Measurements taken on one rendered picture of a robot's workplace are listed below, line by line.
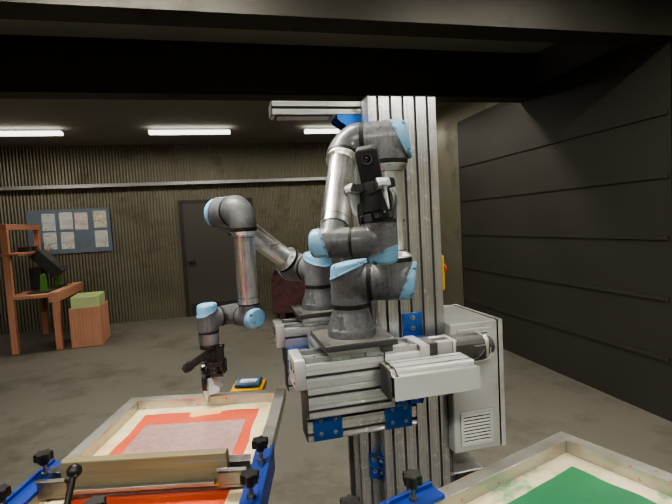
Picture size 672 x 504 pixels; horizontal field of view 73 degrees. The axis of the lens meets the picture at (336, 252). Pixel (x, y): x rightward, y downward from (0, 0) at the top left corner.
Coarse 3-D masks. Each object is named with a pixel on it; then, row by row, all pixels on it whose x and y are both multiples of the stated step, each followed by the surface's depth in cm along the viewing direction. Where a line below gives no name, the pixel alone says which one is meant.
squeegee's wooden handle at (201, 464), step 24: (96, 456) 114; (120, 456) 113; (144, 456) 113; (168, 456) 112; (192, 456) 112; (216, 456) 112; (96, 480) 112; (120, 480) 112; (144, 480) 113; (168, 480) 113; (216, 480) 113
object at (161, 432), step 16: (144, 416) 163; (160, 416) 163; (176, 416) 162; (144, 432) 150; (160, 432) 150; (176, 432) 149; (128, 448) 140; (144, 448) 139; (160, 448) 139; (176, 448) 138; (112, 496) 115; (128, 496) 114; (144, 496) 114
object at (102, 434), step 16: (144, 400) 170; (160, 400) 170; (176, 400) 170; (192, 400) 170; (224, 400) 170; (240, 400) 170; (256, 400) 170; (272, 400) 163; (112, 416) 156; (128, 416) 162; (272, 416) 149; (96, 432) 144; (112, 432) 149; (272, 432) 138; (80, 448) 134; (96, 448) 139
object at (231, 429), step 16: (208, 416) 160; (224, 416) 160; (240, 416) 159; (192, 432) 148; (208, 432) 148; (224, 432) 147; (240, 432) 146; (192, 448) 137; (208, 448) 137; (240, 448) 136; (160, 496) 113; (176, 496) 113; (192, 496) 113; (208, 496) 112; (224, 496) 112
